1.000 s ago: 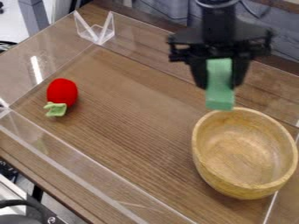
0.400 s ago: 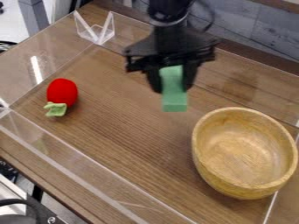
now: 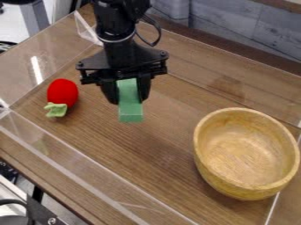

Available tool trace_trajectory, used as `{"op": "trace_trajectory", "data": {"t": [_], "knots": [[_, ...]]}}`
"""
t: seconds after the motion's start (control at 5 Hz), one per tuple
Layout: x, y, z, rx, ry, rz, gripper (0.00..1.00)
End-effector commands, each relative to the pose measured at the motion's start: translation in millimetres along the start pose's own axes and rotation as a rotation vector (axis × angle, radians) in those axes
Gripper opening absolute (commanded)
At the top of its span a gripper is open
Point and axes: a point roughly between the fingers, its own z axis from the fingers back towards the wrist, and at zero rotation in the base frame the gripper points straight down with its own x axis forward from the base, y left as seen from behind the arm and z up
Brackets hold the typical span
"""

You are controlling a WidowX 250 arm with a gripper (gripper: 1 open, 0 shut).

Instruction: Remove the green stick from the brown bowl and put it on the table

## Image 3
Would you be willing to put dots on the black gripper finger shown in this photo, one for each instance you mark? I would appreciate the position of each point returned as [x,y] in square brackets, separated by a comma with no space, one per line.
[109,91]
[143,81]

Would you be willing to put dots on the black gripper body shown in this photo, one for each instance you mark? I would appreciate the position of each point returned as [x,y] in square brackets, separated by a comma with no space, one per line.
[122,61]

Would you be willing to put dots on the green stick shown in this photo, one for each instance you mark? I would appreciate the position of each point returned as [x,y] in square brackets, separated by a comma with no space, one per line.
[130,105]

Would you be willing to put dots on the light wooden bowl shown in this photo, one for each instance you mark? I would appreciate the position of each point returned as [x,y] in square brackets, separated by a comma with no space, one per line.
[245,153]

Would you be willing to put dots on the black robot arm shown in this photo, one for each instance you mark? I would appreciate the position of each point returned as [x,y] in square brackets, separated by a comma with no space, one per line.
[116,18]

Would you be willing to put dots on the red plush strawberry toy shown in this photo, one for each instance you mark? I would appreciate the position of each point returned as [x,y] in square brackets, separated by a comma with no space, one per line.
[61,97]

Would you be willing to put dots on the clear acrylic tray enclosure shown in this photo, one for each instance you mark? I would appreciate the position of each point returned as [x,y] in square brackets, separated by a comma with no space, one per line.
[127,174]

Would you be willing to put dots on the black clamp with cable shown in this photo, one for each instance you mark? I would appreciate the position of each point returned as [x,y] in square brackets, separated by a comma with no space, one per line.
[36,214]

